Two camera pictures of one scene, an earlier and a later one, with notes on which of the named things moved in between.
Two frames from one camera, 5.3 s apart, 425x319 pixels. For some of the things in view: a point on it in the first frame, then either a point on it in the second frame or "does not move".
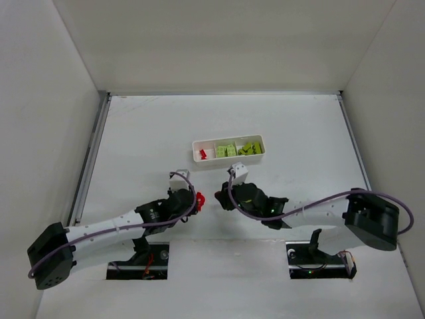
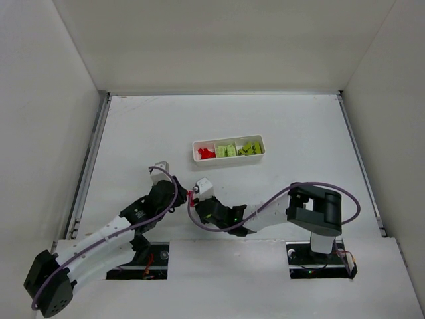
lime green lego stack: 256,147 does not move
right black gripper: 229,196 to 202,206
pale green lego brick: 222,151 does not move
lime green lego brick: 246,150 does not move
